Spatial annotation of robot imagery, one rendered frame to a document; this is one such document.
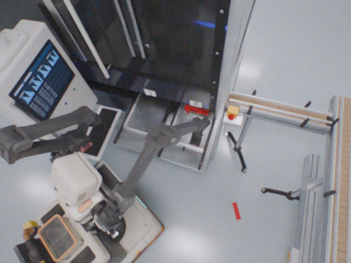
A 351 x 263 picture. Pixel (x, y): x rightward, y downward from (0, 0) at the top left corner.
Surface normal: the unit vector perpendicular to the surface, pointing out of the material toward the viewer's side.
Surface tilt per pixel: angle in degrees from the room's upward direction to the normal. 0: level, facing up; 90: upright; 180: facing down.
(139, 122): 0
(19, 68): 90
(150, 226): 0
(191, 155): 0
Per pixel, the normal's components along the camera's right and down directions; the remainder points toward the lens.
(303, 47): -0.08, -0.44
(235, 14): -0.33, 0.86
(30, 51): 0.96, 0.22
